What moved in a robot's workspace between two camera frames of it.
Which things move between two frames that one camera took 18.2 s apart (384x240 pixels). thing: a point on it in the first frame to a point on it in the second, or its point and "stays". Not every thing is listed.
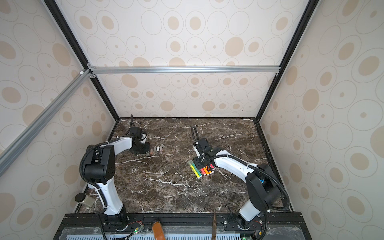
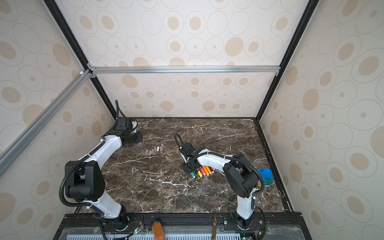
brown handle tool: (158, 231) stays
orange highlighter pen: (205, 169) stays
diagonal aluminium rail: (11, 150) stays
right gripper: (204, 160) to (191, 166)
